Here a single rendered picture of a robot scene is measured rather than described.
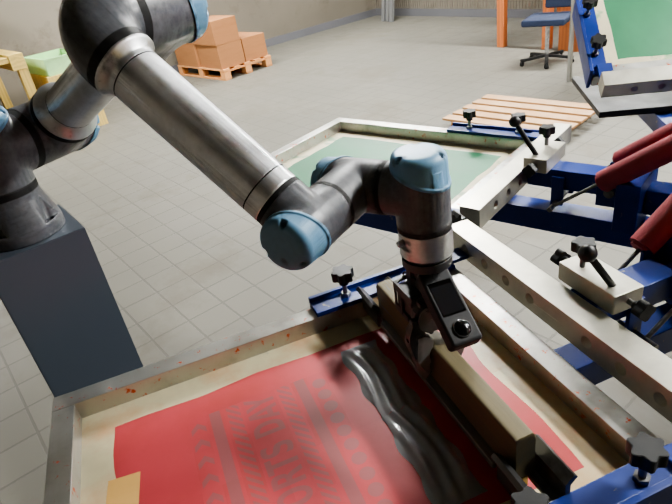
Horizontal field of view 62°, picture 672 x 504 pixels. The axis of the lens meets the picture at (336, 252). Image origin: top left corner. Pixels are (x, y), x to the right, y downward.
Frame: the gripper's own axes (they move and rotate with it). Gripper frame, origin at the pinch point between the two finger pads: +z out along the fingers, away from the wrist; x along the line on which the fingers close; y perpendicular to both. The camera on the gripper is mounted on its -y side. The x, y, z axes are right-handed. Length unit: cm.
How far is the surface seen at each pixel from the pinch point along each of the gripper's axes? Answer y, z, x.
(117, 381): 27, 2, 49
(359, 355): 14.5, 4.6, 8.4
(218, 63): 735, 78, -83
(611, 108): 87, 6, -116
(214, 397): 18.4, 5.3, 34.3
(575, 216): 38, 8, -59
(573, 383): -10.7, 1.9, -15.9
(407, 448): -7.2, 4.9, 10.2
